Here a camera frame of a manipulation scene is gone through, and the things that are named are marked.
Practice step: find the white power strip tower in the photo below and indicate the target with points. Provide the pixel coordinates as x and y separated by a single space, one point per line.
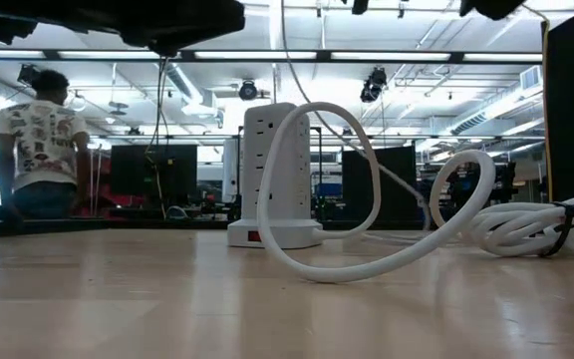
294 169

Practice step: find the black beam with light strips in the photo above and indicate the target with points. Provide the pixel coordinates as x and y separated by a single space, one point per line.
456 57

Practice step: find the double black ceiling spotlight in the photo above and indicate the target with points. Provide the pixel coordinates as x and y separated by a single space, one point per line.
373 87

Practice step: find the single black ceiling spotlight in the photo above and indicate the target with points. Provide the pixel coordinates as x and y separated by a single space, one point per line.
248 91

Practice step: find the black standing display screen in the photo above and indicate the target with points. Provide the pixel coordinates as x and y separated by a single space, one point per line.
132 169

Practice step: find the white column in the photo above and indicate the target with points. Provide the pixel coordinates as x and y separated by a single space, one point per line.
231 169

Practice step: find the person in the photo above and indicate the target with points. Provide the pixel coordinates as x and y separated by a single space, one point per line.
38 149

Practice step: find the black background robot rig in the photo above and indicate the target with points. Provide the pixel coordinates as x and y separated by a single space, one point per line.
461 189

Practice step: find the black square panel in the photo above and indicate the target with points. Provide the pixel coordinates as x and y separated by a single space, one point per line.
399 212

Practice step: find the white ceiling air duct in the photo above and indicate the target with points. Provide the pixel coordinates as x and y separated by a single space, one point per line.
187 90

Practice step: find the black ceiling camera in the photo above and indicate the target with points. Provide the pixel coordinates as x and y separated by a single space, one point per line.
27 74

